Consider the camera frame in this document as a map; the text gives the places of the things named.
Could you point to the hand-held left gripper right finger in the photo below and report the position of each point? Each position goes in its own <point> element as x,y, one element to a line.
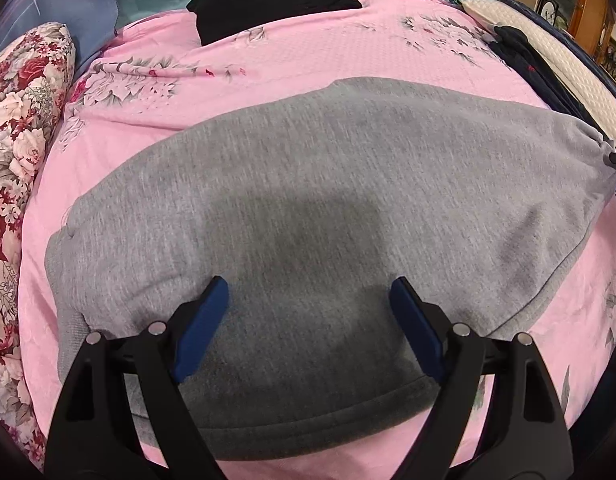
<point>418,330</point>

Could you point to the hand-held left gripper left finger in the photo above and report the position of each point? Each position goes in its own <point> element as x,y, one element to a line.
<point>200,330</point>

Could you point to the grey sweatshirt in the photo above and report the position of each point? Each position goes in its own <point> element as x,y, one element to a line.
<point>313,185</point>

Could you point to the navy garment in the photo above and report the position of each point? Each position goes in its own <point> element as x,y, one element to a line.
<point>528,55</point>

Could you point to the red floral pillow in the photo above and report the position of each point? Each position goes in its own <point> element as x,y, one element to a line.
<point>23,125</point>

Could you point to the pink floral bed sheet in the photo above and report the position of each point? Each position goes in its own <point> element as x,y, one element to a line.
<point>313,50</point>

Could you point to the blue plaid pillow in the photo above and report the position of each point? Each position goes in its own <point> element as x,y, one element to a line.
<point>63,5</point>

